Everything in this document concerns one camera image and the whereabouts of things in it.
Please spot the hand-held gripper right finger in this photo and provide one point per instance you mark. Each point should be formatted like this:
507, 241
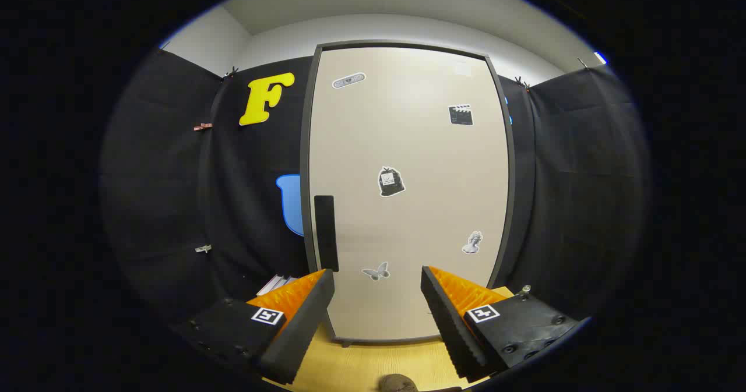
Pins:
451, 328

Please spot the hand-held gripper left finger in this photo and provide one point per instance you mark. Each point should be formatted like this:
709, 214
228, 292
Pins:
303, 334

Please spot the brown fluffy shoe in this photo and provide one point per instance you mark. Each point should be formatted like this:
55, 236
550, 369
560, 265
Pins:
397, 384

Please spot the grey shoe cabinet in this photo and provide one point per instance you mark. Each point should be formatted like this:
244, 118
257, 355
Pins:
306, 118

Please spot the white orange spine book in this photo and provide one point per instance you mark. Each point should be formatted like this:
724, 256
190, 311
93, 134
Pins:
271, 286

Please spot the silver clip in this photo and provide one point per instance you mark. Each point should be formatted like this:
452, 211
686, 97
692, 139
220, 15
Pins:
203, 248

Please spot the black backdrop cloth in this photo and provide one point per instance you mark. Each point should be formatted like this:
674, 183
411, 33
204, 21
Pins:
163, 194

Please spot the red clip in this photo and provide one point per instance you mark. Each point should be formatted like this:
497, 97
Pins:
203, 126

